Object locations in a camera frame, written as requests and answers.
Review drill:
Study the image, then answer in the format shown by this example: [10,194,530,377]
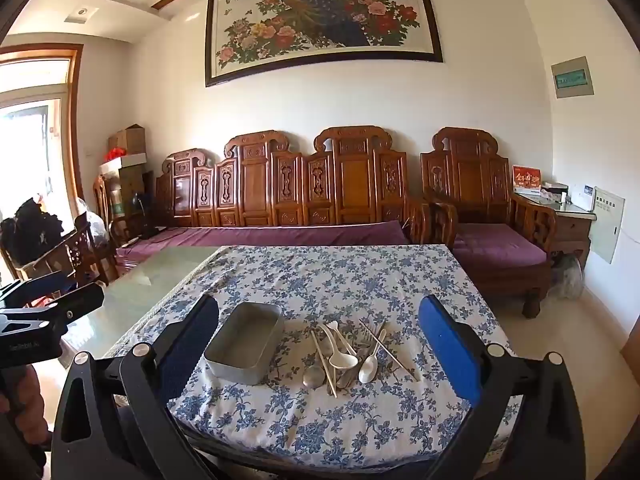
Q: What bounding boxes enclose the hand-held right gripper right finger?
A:
[417,295,588,480]

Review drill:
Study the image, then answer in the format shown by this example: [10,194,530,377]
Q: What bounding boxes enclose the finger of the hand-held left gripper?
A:
[0,282,106,332]
[0,270,77,308]

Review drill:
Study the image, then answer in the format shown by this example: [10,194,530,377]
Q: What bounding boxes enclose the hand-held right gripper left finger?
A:
[50,294,221,480]

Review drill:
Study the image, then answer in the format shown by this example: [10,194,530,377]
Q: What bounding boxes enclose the rectangular metal tray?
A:
[202,301,284,386]

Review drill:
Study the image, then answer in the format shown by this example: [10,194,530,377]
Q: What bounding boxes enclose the metal spoon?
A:
[336,360,359,390]
[301,340,328,390]

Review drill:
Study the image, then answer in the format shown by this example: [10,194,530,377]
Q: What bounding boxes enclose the person's left forearm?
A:
[0,362,51,480]

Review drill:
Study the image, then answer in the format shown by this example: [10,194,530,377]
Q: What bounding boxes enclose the wooden dining chair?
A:
[10,225,121,291]
[92,174,133,246]

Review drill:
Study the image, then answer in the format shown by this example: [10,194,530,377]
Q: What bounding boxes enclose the black clothes pile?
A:
[0,197,65,267]

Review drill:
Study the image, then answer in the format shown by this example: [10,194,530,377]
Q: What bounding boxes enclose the purple armchair cushion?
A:
[452,222,548,269]

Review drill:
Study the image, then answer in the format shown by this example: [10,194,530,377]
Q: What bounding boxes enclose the black desk lamp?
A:
[131,192,157,239]

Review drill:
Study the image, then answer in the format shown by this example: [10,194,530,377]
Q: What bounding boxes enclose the blue floral tablecloth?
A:
[102,244,523,467]

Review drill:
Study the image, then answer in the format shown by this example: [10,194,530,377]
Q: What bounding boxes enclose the long purple sofa cushion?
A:
[116,220,412,272]

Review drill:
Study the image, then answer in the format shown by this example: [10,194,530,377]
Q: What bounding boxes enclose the clear plastic bag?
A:
[550,252,586,301]

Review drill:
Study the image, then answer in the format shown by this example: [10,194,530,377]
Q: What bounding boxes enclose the flat white box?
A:
[98,152,147,176]

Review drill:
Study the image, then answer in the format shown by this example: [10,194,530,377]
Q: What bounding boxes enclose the brown cardboard box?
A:
[108,124,147,157]

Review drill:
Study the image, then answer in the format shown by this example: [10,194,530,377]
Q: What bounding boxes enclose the wooden side table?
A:
[515,192,598,272]

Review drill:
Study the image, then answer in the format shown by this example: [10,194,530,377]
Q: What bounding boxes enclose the carved wooden armchair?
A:
[420,126,558,318]

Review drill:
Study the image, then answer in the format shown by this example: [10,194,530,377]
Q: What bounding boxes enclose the carved wooden sofa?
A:
[152,125,433,246]

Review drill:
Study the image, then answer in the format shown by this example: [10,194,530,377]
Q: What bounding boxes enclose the red desk calendar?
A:
[512,165,543,196]

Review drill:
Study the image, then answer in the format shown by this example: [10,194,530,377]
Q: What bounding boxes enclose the white desk device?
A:
[567,185,596,213]

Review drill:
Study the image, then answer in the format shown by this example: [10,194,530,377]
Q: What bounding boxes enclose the white electrical box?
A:
[589,186,626,265]

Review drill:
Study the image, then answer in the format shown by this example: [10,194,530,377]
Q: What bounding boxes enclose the framed peacock flower painting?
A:
[204,0,445,88]

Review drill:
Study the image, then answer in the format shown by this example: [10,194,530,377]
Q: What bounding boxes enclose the wooden door frame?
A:
[0,42,85,281]

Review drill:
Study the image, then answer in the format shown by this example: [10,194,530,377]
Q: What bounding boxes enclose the grey wall panel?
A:
[551,56,595,99]

